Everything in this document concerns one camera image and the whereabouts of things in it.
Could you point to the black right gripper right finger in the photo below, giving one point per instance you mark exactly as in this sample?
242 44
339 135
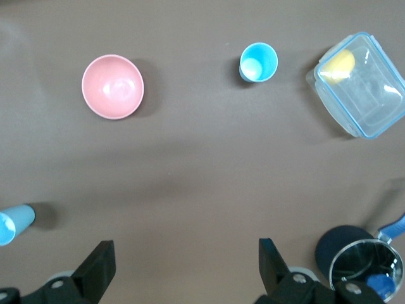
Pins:
275 275

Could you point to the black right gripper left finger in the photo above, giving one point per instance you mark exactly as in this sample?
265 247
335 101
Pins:
95 272

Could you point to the pale blue cup with paper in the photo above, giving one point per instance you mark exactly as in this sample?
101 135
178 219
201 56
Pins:
19 217

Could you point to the brown table cover mat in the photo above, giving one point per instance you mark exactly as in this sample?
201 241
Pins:
202 158

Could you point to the pink bowl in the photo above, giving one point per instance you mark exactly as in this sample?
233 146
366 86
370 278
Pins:
112 87

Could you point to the clear plastic lidded container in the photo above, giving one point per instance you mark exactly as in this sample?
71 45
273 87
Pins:
373 95

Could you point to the bright blue plastic cup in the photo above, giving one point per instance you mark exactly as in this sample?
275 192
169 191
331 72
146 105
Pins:
262 60

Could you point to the yellow round food piece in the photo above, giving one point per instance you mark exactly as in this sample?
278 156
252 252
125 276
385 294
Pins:
338 65

